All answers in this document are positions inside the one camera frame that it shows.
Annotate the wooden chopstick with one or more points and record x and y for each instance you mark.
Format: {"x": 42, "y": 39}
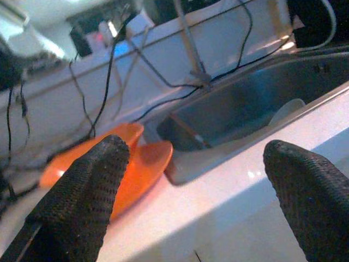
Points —
{"x": 192, "y": 134}
{"x": 191, "y": 131}

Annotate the pale grey round plate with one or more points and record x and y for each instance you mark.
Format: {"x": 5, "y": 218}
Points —
{"x": 289, "y": 107}

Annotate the orange plastic bowl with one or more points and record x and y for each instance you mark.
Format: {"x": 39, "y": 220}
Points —
{"x": 133, "y": 133}

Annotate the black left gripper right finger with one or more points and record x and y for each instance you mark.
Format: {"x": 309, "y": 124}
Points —
{"x": 313, "y": 196}

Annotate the black power adapter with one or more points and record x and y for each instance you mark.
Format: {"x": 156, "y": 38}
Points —
{"x": 80, "y": 41}

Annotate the stainless steel sink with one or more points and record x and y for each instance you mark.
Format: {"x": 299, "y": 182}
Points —
{"x": 231, "y": 109}

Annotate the orange plastic plate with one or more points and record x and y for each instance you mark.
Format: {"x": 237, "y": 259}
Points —
{"x": 147, "y": 169}

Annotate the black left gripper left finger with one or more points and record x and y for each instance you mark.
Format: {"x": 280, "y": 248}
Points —
{"x": 79, "y": 196}

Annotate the black electronic device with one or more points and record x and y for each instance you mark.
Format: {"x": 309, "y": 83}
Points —
{"x": 8, "y": 68}

